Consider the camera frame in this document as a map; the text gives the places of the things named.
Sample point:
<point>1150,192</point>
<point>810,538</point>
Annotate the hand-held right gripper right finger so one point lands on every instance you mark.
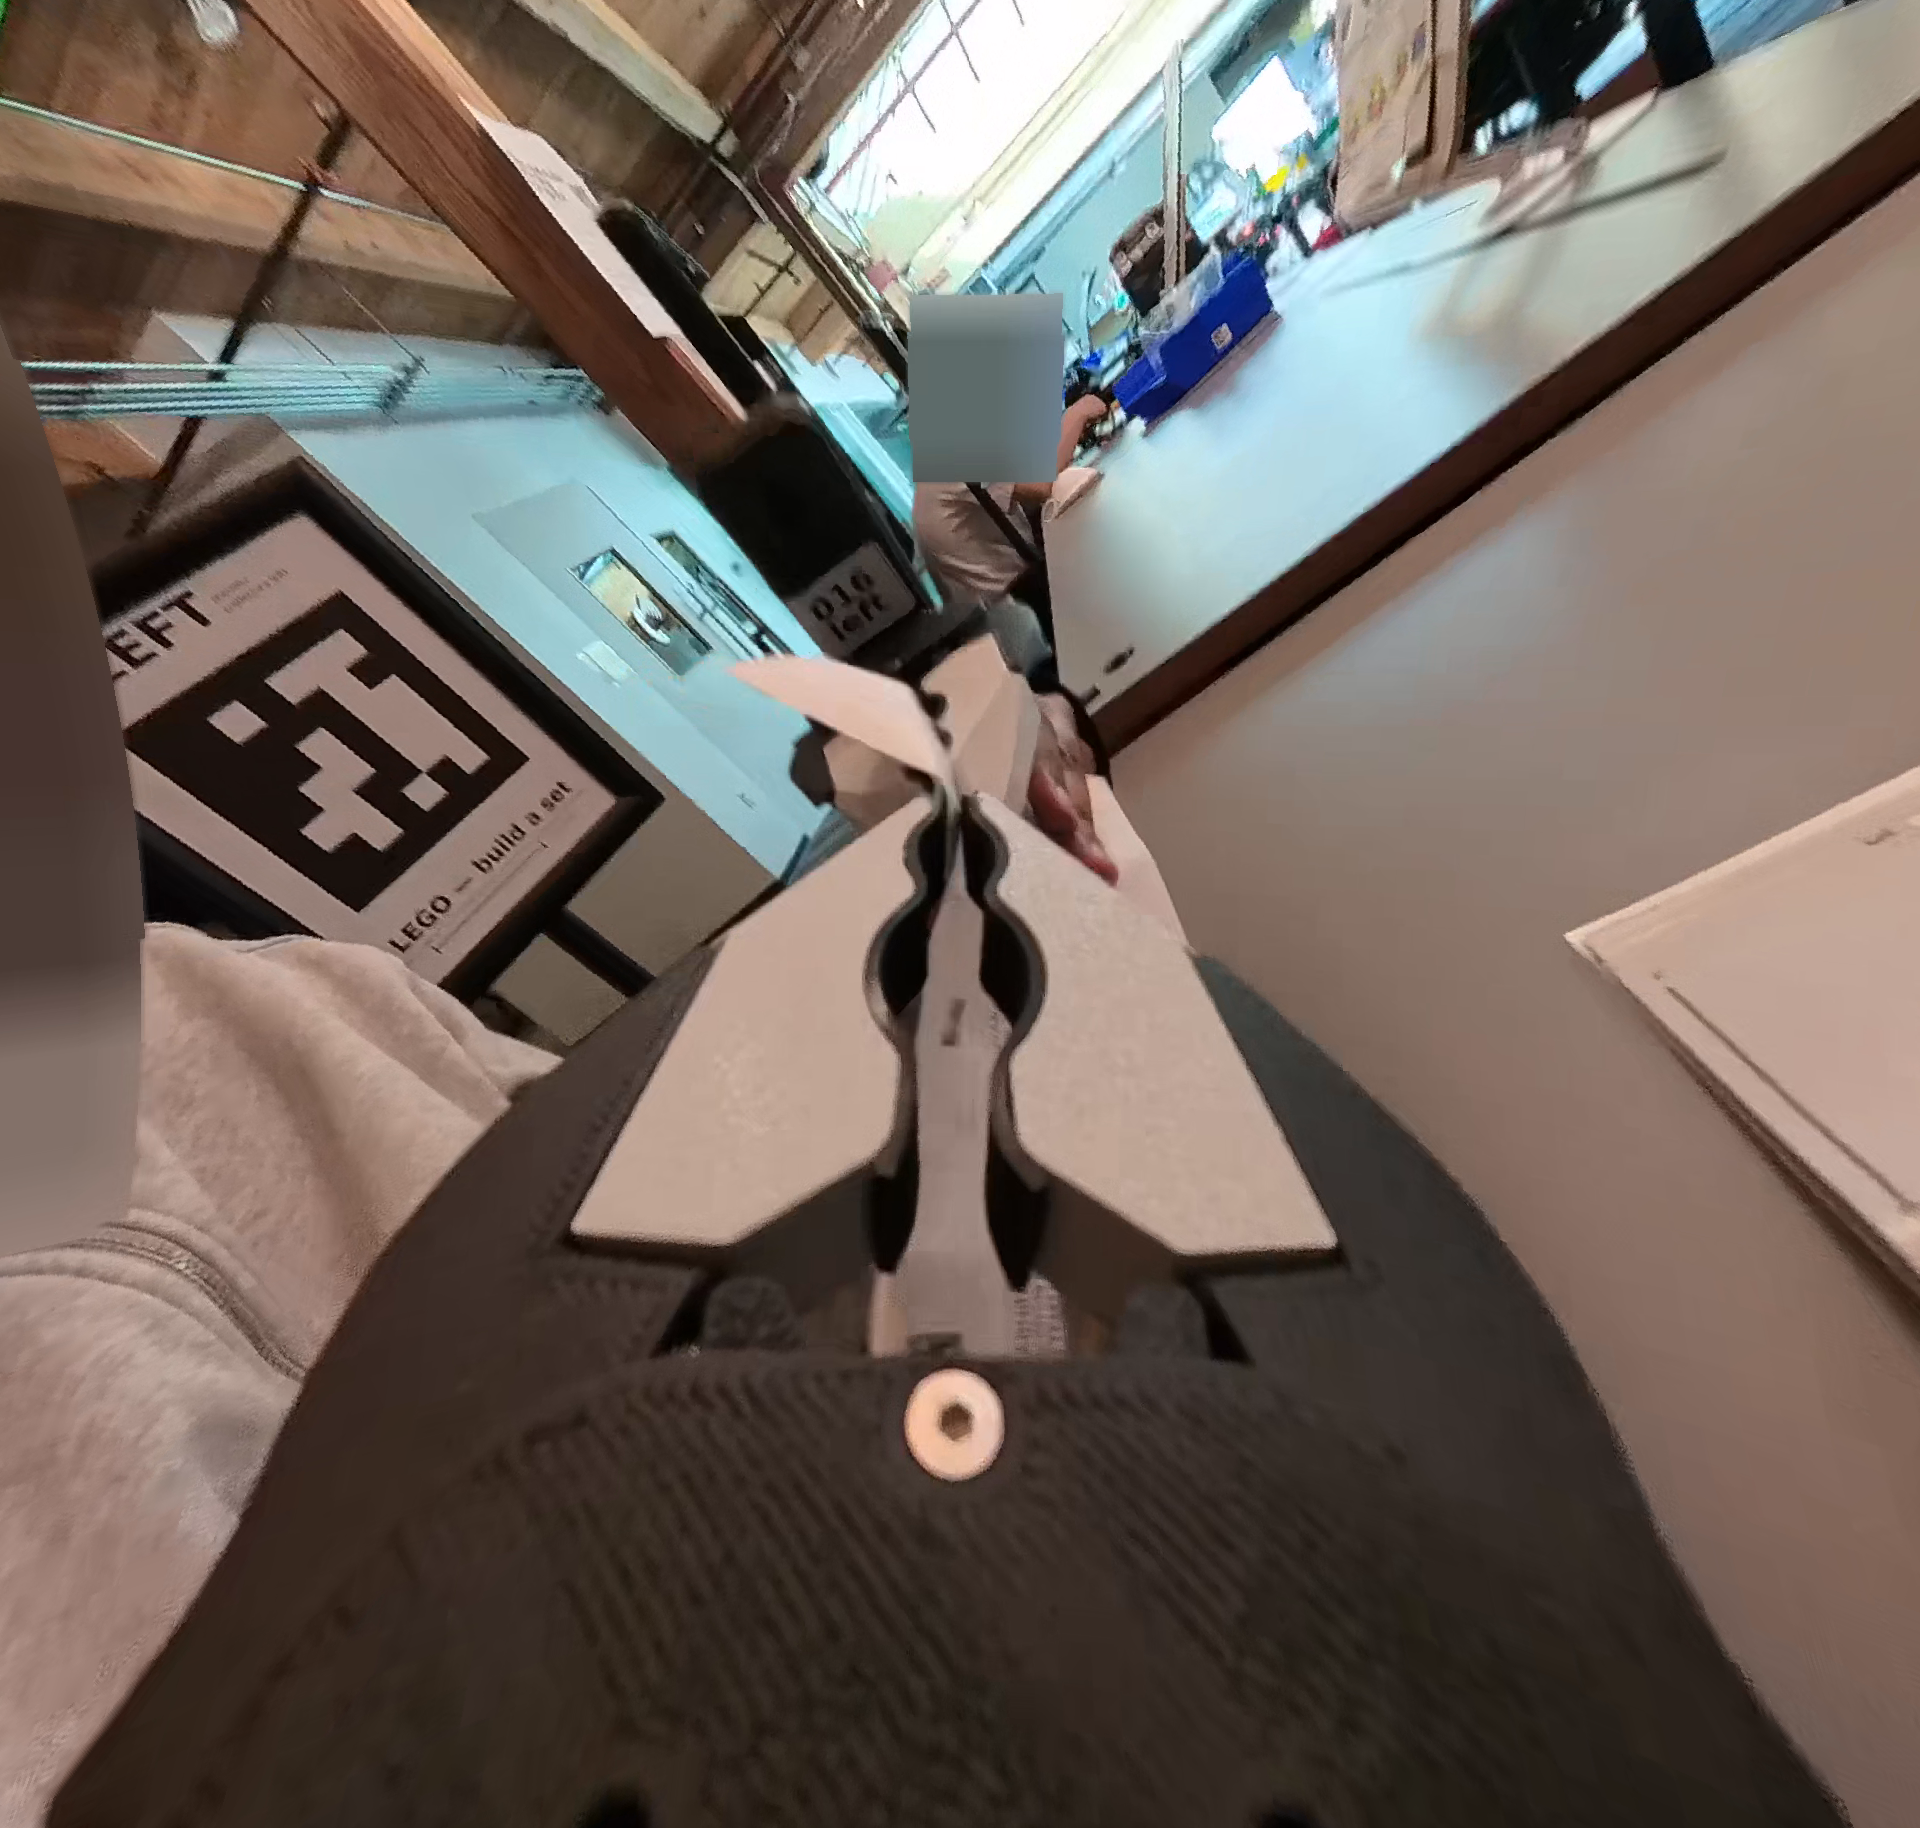
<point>1155,1109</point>

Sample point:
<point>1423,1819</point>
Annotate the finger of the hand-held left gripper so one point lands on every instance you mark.
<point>878,785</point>
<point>997,718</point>

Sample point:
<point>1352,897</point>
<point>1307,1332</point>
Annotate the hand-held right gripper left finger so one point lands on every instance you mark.
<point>751,1109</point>

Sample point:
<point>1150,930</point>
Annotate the white paper parts bag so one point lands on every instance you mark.
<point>953,1109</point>

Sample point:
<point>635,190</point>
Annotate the person's left hand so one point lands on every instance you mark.
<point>1072,808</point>

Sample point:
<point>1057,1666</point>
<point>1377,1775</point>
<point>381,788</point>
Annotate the small white paper bag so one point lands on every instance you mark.
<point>1077,494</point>

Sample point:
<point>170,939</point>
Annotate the grey door with window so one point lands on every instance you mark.
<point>526,538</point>

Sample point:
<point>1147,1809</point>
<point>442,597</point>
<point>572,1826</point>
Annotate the white paper notice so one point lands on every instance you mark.
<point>586,224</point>

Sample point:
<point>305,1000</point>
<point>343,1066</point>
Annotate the blue storage bin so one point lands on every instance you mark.
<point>1200,334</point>

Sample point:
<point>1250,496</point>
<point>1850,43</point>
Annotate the framed black white marker sign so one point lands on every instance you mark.
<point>346,748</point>

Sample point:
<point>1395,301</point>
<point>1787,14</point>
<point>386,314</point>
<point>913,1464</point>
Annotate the metal conduit pipes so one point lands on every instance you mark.
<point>300,388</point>

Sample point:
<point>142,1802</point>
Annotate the wooden pillar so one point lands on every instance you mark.
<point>391,103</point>

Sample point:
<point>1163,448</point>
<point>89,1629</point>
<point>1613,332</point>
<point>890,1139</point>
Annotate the white flat box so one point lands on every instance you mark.
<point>1800,1004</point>

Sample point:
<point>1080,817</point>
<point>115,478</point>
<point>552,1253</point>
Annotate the beige panel on silver stand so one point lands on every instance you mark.
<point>1403,59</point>

